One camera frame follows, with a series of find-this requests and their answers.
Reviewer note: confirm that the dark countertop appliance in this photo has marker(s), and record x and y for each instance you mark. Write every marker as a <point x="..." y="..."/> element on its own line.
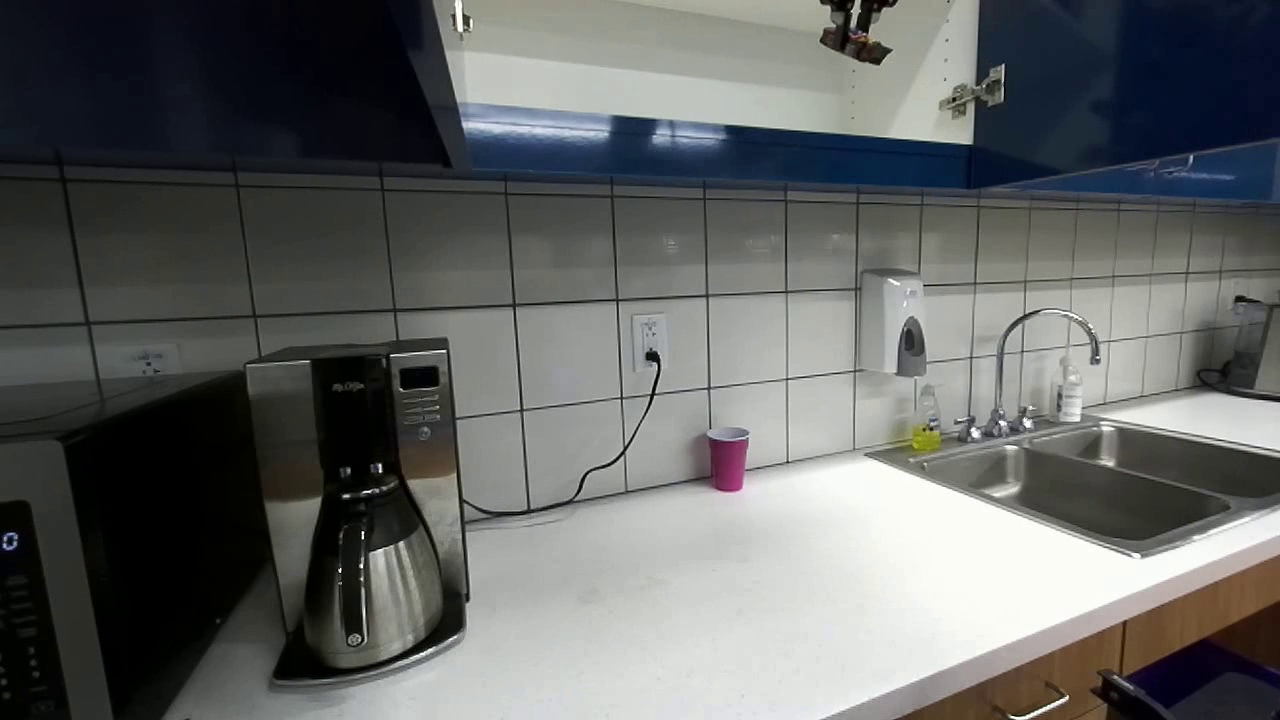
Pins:
<point x="1254" y="350"/>

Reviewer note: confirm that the stainless steel coffee maker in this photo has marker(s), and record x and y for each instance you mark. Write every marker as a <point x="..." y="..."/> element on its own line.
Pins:
<point x="427" y="442"/>

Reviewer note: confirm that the wide glossy blue cabinet door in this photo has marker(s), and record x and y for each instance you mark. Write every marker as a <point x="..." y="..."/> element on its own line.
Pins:
<point x="201" y="83"/>

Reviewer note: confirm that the yellow dish soap bottle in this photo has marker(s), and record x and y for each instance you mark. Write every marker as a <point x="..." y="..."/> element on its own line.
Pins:
<point x="920" y="430"/>

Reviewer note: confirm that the blue upper cabinets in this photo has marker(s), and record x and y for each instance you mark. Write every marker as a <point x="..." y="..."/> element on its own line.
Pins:
<point x="665" y="83"/>

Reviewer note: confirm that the black stainless microwave oven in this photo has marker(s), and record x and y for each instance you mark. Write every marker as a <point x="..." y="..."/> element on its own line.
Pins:
<point x="146" y="533"/>

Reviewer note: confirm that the white wall soap dispenser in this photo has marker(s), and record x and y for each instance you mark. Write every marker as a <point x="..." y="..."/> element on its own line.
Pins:
<point x="890" y="315"/>

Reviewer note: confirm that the white pump bottle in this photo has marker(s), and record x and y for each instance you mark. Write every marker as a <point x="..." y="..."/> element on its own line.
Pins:
<point x="1068" y="397"/>

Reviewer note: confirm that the metal cabinet door hinge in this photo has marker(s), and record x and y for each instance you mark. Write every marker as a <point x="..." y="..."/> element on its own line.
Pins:
<point x="972" y="92"/>

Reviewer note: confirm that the stainless steel coffee carafe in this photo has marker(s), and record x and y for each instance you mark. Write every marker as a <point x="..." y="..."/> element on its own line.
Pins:
<point x="381" y="587"/>

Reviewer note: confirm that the brown Snickers bar packet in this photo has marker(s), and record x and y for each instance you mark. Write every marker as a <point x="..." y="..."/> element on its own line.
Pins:
<point x="867" y="50"/>

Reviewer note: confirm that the chrome gooseneck faucet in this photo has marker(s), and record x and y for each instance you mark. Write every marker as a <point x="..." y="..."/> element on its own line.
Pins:
<point x="1003" y="346"/>

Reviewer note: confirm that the pink plastic cup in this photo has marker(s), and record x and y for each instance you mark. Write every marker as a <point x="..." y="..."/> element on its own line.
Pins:
<point x="730" y="461"/>

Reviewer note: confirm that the white wall power outlet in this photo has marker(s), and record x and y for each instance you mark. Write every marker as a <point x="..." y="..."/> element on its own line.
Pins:
<point x="648" y="329"/>
<point x="152" y="360"/>

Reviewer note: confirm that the wooden base cabinet panel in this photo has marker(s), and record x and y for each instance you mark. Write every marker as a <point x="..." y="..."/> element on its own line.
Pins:
<point x="1200" y="614"/>

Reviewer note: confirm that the wooden drawer front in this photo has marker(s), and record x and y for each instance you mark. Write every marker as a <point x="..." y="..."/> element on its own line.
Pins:
<point x="1033" y="666"/>

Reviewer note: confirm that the blue plastic bin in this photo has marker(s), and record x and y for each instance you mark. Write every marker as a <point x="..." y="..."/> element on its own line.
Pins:
<point x="1194" y="681"/>

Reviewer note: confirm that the glossy blue door with hinge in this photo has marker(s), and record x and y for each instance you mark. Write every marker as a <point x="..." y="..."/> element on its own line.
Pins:
<point x="1135" y="83"/>

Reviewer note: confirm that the stainless steel double sink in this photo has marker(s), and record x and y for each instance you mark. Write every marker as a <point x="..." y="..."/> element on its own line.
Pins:
<point x="1105" y="492"/>

